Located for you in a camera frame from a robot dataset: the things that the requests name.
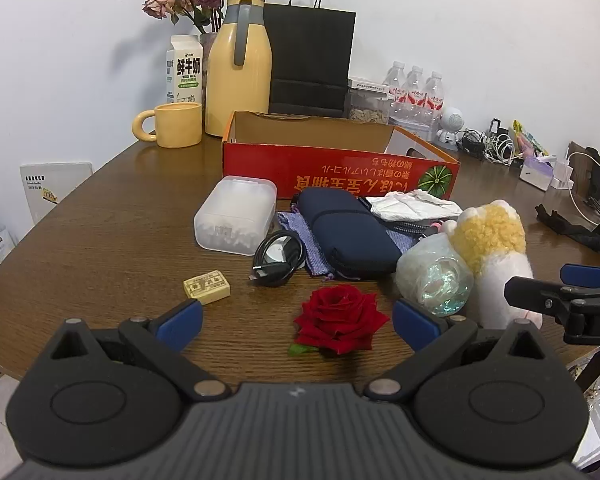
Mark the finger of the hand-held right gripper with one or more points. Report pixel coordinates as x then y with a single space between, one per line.
587 276
535 292

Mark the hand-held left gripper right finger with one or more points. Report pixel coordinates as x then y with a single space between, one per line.
415 326

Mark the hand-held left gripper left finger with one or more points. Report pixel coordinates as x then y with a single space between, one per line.
182 321

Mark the small yellow block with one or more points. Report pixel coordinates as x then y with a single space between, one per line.
206 287

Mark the clear iridescent plastic bag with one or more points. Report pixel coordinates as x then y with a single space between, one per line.
430 275

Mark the white yellow plush toy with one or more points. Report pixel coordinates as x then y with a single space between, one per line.
490 240

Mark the red artificial rose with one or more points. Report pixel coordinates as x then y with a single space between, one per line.
340 317

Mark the navy zip pouch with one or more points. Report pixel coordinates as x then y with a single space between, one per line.
350 235

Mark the translucent plastic swab box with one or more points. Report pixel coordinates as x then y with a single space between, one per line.
235 215

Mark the white tissue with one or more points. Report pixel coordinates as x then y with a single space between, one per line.
410 205

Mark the purple woven cloth bag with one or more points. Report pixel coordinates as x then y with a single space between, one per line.
300 240

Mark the red cardboard box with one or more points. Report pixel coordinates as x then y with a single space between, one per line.
330 170

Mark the black cloth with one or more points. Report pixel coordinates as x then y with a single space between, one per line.
565 225

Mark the dark stand with white hoop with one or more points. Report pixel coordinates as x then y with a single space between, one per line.
592 175

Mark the white charger block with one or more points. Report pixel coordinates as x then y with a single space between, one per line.
562 174

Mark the purple tissue box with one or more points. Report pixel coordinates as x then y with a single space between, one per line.
535 172

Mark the yellow green snack packet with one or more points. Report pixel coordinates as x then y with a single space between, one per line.
527 142

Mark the black charging plug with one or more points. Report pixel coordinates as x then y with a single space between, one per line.
497 126

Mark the white cardboard box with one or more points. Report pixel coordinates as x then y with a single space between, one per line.
55 185

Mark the white robot speaker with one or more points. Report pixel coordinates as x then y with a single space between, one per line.
452 120

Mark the yellow ceramic mug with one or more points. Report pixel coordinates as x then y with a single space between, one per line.
180 127

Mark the clear seed container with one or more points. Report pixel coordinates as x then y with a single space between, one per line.
370 110

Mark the yellow thermos jug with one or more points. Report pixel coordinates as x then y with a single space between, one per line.
237 95

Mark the flat white box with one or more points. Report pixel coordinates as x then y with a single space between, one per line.
370 84

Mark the white milk carton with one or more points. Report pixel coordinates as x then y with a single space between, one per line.
185 70

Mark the black paper bag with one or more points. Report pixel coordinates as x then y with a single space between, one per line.
310 60

